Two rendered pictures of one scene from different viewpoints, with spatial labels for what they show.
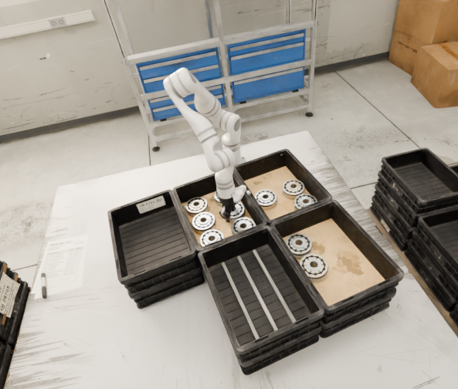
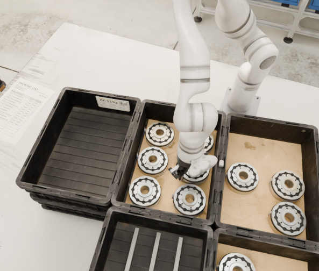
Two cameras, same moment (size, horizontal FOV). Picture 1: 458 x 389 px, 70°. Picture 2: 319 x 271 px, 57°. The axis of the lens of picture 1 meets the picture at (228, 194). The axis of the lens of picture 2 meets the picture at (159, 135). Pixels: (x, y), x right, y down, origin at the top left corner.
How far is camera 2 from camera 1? 0.61 m
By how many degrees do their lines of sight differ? 22
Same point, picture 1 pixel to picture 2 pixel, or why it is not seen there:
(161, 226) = (111, 134)
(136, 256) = (64, 154)
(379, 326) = not seen: outside the picture
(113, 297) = not seen: hidden behind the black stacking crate
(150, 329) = (37, 237)
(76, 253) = (33, 106)
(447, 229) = not seen: outside the picture
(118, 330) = (13, 215)
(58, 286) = not seen: outside the picture
